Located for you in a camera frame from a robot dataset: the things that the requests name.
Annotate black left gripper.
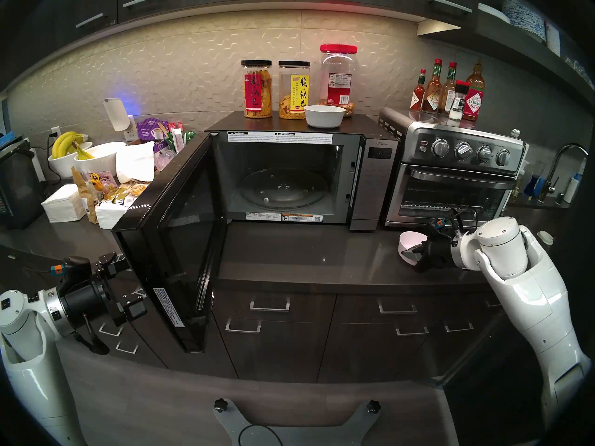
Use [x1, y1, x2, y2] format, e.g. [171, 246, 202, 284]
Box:
[60, 252, 149, 332]

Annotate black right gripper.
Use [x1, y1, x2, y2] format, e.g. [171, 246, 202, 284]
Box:
[400, 237, 459, 273]

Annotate pink bowl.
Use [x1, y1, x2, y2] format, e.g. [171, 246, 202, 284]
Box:
[398, 231, 429, 265]

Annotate black glass microwave door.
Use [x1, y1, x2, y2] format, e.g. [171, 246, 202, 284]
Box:
[112, 133, 229, 354]

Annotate blue patterned bowl stack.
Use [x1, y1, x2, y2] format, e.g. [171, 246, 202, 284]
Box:
[504, 0, 547, 41]

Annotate glass microwave turntable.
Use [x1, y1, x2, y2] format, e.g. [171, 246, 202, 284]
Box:
[238, 167, 329, 211]

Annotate white paper napkin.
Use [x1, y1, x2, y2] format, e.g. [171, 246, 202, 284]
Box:
[115, 141, 155, 184]
[95, 200, 132, 230]

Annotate small wrapped cake packets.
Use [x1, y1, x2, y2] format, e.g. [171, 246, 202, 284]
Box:
[105, 181, 150, 205]

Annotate white napkin stack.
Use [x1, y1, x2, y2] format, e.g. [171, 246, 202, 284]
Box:
[41, 184, 86, 223]

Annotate pink yellow snack packet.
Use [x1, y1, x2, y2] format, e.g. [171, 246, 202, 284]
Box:
[88, 171, 118, 195]

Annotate yellowish dish soap bottle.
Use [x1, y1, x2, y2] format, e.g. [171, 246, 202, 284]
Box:
[509, 169, 526, 202]

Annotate large white bowl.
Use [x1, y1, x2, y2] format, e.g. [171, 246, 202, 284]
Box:
[74, 142, 127, 178]

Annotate stainless toaster oven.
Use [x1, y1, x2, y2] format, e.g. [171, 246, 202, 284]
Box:
[378, 107, 528, 230]

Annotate small white bowl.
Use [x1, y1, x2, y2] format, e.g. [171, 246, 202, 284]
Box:
[48, 142, 93, 178]

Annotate black countertop appliance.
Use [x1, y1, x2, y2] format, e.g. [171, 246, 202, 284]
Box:
[0, 138, 46, 230]

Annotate chrome sink faucet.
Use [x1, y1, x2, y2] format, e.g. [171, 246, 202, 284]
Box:
[539, 144, 588, 204]

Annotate yellow banana bunch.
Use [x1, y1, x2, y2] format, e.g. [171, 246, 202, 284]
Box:
[52, 131, 86, 158]

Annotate white red sachet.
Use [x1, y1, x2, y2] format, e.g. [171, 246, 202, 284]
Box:
[170, 122, 187, 154]

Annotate purple snack packet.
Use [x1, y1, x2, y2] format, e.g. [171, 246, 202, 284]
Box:
[137, 118, 169, 153]

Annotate white shaker dark lid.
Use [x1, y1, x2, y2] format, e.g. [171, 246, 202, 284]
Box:
[449, 80, 470, 121]

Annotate small red hot sauce bottle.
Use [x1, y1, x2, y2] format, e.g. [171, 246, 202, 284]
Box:
[410, 69, 427, 112]

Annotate Tabasco bottle brown sauce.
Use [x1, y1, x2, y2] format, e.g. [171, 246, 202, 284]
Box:
[422, 59, 443, 115]

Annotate Tabasco bottle green sauce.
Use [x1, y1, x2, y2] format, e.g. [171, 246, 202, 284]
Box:
[439, 62, 458, 116]

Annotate large Tabasco bottle red label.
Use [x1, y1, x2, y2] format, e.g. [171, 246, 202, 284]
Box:
[463, 59, 485, 122]

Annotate white soap bottle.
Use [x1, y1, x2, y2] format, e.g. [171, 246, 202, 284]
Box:
[563, 158, 587, 204]

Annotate clear jar red lid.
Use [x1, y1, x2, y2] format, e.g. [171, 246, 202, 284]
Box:
[315, 44, 358, 118]

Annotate snack jar yellow label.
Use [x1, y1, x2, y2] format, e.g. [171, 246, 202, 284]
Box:
[278, 61, 311, 120]

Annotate snack jar red label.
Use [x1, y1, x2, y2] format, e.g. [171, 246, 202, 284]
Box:
[241, 60, 274, 119]

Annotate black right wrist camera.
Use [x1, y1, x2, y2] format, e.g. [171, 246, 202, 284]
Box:
[428, 215, 459, 240]

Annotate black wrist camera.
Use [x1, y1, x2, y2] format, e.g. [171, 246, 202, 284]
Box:
[51, 257, 94, 289]
[428, 215, 459, 240]

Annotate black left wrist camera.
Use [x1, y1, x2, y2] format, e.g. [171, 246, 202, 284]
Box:
[51, 257, 94, 289]

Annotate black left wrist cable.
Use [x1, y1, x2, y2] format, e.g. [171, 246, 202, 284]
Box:
[74, 314, 110, 355]

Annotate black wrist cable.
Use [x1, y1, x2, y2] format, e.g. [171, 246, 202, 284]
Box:
[74, 314, 110, 355]
[445, 208, 480, 230]

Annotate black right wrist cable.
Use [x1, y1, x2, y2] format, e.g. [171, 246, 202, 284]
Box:
[445, 208, 480, 230]

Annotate black base cable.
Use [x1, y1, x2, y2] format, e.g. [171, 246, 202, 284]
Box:
[238, 424, 283, 446]

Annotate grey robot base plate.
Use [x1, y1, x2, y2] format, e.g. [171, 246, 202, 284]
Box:
[214, 399, 381, 446]

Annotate dark open wall shelf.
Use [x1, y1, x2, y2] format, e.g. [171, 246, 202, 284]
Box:
[417, 0, 595, 109]

